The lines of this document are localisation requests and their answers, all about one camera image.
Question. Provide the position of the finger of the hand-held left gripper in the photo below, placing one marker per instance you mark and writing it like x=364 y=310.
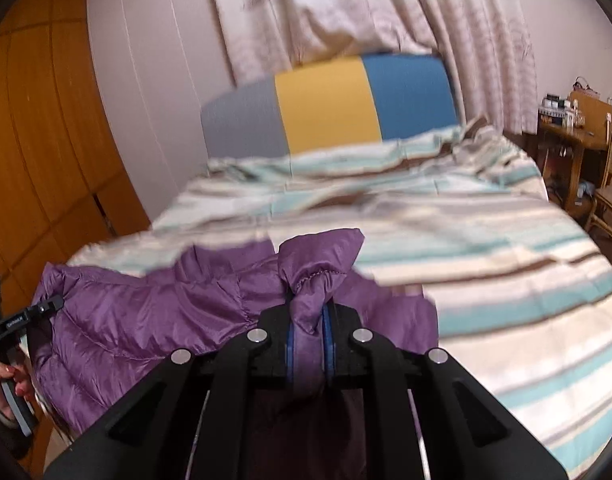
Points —
x=48 y=305

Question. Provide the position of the person's left forearm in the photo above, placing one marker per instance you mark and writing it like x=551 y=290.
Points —
x=0 y=440

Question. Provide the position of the wooden wardrobe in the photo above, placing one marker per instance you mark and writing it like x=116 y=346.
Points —
x=45 y=135

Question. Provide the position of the striped duvet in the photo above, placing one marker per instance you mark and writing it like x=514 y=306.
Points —
x=486 y=285

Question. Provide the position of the wooden desk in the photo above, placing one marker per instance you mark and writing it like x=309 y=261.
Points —
x=566 y=145

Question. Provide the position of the group of desk bottles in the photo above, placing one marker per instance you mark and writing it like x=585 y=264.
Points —
x=561 y=110

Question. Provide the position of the grey yellow blue headboard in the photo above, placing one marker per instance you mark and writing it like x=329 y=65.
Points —
x=326 y=105

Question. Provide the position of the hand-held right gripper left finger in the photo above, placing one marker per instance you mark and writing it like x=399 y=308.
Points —
x=289 y=355

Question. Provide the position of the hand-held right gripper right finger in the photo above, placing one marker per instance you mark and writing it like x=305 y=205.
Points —
x=329 y=355

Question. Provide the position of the rattan chair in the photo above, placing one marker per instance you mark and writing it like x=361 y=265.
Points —
x=611 y=200

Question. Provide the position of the ship print curtain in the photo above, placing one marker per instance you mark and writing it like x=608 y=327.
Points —
x=336 y=5

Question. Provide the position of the purple puffer jacket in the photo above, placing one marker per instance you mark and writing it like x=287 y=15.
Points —
x=135 y=310

